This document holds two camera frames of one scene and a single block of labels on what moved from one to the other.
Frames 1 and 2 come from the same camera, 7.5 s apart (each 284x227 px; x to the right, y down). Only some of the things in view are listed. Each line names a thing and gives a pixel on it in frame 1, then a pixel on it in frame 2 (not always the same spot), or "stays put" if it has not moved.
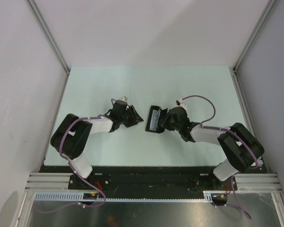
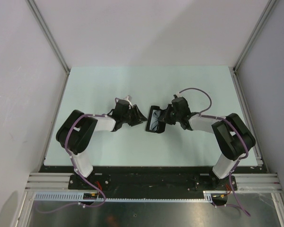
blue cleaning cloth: (154, 121) stays put
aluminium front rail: (262, 182) stays put
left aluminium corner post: (49, 35) stays put
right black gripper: (164, 121) -> (165, 115)
